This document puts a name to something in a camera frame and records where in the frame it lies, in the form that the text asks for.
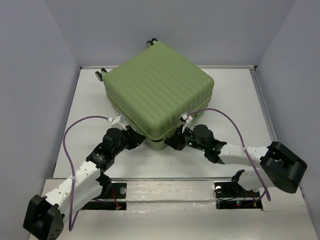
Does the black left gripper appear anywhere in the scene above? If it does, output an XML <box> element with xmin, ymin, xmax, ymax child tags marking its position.
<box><xmin>112</xmin><ymin>125</ymin><xmax>146</xmax><ymax>157</ymax></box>

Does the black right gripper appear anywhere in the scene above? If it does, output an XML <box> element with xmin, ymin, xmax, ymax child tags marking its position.
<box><xmin>164</xmin><ymin>123</ymin><xmax>207</xmax><ymax>152</ymax></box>

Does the green hard-shell suitcase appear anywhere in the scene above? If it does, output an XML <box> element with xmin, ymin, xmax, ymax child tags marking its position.
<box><xmin>95</xmin><ymin>38</ymin><xmax>215</xmax><ymax>151</ymax></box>

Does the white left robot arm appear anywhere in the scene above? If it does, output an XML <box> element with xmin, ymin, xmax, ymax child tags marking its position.
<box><xmin>23</xmin><ymin>126</ymin><xmax>146</xmax><ymax>240</ymax></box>

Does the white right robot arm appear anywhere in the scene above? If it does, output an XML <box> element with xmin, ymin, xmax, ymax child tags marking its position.
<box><xmin>164</xmin><ymin>124</ymin><xmax>308</xmax><ymax>196</ymax></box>

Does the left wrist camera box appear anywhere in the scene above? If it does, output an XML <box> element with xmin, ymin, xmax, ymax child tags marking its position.
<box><xmin>111</xmin><ymin>114</ymin><xmax>127</xmax><ymax>131</ymax></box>

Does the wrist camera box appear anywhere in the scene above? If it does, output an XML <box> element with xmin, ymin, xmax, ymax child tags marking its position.
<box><xmin>111</xmin><ymin>114</ymin><xmax>127</xmax><ymax>131</ymax></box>
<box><xmin>180</xmin><ymin>112</ymin><xmax>193</xmax><ymax>133</ymax></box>

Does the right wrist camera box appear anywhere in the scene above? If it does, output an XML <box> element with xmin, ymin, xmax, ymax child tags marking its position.
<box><xmin>180</xmin><ymin>112</ymin><xmax>193</xmax><ymax>133</ymax></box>

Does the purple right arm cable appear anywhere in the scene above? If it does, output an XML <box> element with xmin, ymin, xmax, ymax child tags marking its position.
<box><xmin>187</xmin><ymin>107</ymin><xmax>272</xmax><ymax>202</ymax></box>

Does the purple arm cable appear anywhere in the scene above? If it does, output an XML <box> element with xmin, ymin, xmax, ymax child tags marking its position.
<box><xmin>62</xmin><ymin>115</ymin><xmax>112</xmax><ymax>231</ymax></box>
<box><xmin>187</xmin><ymin>107</ymin><xmax>272</xmax><ymax>202</ymax></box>

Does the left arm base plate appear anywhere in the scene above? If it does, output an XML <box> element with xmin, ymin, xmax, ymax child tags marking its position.
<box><xmin>82</xmin><ymin>182</ymin><xmax>127</xmax><ymax>211</ymax></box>

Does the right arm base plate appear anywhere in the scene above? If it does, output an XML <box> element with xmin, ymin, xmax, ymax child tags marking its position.
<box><xmin>212</xmin><ymin>182</ymin><xmax>263</xmax><ymax>210</ymax></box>

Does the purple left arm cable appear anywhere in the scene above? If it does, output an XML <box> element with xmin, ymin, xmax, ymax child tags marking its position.
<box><xmin>62</xmin><ymin>115</ymin><xmax>112</xmax><ymax>231</ymax></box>

